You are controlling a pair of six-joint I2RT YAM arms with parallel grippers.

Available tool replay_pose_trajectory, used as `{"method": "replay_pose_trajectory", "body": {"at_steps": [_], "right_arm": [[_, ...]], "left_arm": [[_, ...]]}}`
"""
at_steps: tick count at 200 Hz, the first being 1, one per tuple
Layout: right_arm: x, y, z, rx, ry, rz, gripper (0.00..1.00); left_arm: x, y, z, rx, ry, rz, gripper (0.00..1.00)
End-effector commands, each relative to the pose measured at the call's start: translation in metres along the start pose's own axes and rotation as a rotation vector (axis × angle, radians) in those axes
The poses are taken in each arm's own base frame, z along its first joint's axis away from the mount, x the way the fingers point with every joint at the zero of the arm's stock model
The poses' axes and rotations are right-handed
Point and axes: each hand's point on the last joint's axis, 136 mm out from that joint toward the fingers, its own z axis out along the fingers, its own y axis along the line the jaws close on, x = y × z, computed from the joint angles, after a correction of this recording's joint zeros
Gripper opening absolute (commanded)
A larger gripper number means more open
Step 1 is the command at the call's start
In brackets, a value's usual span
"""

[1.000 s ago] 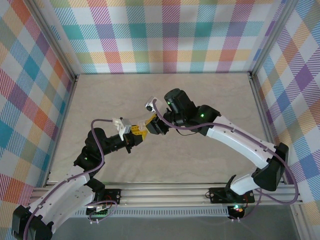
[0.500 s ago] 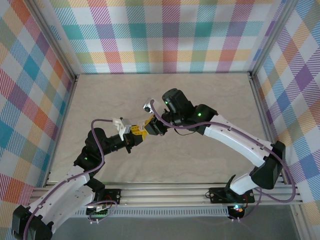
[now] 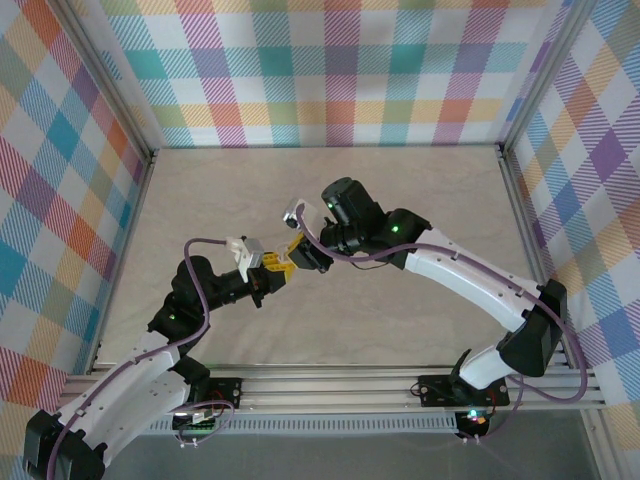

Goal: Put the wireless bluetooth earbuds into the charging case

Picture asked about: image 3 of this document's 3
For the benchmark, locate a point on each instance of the left aluminium frame post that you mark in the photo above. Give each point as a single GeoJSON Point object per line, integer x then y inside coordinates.
{"type": "Point", "coordinates": [106, 82]}

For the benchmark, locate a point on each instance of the aluminium side rail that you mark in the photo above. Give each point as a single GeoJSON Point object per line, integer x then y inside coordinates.
{"type": "Point", "coordinates": [122, 250]}
{"type": "Point", "coordinates": [527, 225]}

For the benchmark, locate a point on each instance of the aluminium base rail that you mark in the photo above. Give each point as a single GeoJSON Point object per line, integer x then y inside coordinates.
{"type": "Point", "coordinates": [325, 395]}

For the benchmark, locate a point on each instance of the left aluminium side rail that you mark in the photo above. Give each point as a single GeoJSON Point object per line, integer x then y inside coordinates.
{"type": "Point", "coordinates": [122, 250]}

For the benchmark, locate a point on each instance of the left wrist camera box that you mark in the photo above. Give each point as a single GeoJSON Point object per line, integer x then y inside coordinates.
{"type": "Point", "coordinates": [252, 252]}

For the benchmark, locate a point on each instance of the right aluminium frame post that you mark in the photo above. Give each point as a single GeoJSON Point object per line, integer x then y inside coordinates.
{"type": "Point", "coordinates": [548, 75]}

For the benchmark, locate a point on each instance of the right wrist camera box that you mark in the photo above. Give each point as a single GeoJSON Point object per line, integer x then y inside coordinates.
{"type": "Point", "coordinates": [312, 215]}

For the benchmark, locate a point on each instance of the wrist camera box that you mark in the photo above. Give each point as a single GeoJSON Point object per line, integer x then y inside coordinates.
{"type": "Point", "coordinates": [252, 252]}
{"type": "Point", "coordinates": [312, 215]}

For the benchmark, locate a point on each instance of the right aluminium side rail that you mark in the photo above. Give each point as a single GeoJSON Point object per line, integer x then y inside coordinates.
{"type": "Point", "coordinates": [527, 225]}

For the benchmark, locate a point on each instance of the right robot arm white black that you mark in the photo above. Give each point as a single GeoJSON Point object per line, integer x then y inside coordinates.
{"type": "Point", "coordinates": [470, 285]}

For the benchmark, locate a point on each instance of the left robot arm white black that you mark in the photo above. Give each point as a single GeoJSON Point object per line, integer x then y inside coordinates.
{"type": "Point", "coordinates": [140, 380]}

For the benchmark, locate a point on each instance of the aluminium frame post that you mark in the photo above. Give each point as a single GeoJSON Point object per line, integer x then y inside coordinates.
{"type": "Point", "coordinates": [106, 82]}
{"type": "Point", "coordinates": [548, 75]}

